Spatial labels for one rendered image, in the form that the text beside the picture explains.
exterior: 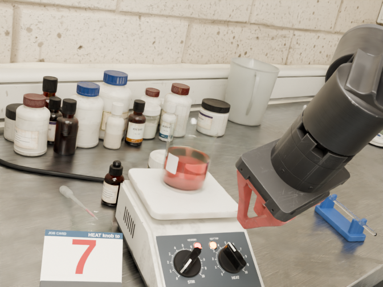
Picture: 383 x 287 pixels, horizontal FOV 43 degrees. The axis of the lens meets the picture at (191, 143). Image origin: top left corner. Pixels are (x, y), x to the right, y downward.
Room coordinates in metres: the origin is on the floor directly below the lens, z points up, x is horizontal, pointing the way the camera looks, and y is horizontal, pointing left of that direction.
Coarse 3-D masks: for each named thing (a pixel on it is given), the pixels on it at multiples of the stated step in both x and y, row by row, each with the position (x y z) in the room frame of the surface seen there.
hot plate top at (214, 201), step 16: (128, 176) 0.58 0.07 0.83; (144, 176) 0.58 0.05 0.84; (208, 176) 0.62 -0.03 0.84; (144, 192) 0.53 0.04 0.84; (160, 192) 0.54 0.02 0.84; (176, 192) 0.55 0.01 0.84; (208, 192) 0.57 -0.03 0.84; (224, 192) 0.58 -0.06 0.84; (160, 208) 0.50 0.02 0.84; (176, 208) 0.51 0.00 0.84; (192, 208) 0.52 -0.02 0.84; (208, 208) 0.52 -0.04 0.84; (224, 208) 0.53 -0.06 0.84
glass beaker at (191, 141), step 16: (176, 128) 0.59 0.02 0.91; (192, 128) 0.61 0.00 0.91; (208, 128) 0.60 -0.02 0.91; (176, 144) 0.55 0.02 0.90; (192, 144) 0.55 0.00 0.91; (208, 144) 0.56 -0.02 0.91; (176, 160) 0.55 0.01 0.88; (192, 160) 0.55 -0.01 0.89; (208, 160) 0.56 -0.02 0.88; (160, 176) 0.57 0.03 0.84; (176, 176) 0.55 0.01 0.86; (192, 176) 0.55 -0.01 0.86; (192, 192) 0.55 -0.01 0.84
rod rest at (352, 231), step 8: (328, 200) 0.77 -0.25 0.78; (320, 208) 0.76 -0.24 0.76; (328, 208) 0.77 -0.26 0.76; (328, 216) 0.74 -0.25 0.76; (336, 216) 0.74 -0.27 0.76; (336, 224) 0.71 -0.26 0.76; (344, 224) 0.72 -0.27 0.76; (352, 224) 0.69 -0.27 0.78; (360, 224) 0.69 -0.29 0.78; (344, 232) 0.69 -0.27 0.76; (352, 232) 0.69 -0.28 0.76; (360, 232) 0.70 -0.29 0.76; (352, 240) 0.68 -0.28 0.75; (360, 240) 0.69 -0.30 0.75
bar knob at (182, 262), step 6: (180, 252) 0.47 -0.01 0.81; (186, 252) 0.47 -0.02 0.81; (192, 252) 0.46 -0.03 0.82; (198, 252) 0.46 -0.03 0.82; (174, 258) 0.46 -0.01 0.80; (180, 258) 0.46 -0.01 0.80; (186, 258) 0.45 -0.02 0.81; (192, 258) 0.45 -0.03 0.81; (198, 258) 0.47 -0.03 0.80; (174, 264) 0.45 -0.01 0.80; (180, 264) 0.45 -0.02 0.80; (186, 264) 0.44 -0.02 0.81; (192, 264) 0.45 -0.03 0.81; (198, 264) 0.46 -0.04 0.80; (180, 270) 0.44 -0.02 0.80; (186, 270) 0.44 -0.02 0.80; (192, 270) 0.45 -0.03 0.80; (198, 270) 0.45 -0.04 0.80; (186, 276) 0.44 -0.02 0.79; (192, 276) 0.45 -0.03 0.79
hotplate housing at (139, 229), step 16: (128, 192) 0.56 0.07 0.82; (128, 208) 0.55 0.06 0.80; (144, 208) 0.52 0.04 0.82; (128, 224) 0.54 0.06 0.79; (144, 224) 0.49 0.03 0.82; (160, 224) 0.49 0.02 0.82; (176, 224) 0.50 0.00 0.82; (192, 224) 0.51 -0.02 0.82; (208, 224) 0.52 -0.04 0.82; (224, 224) 0.53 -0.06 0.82; (240, 224) 0.54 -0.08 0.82; (128, 240) 0.53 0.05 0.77; (144, 240) 0.48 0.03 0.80; (144, 256) 0.47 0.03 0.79; (144, 272) 0.47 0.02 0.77; (160, 272) 0.44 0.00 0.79
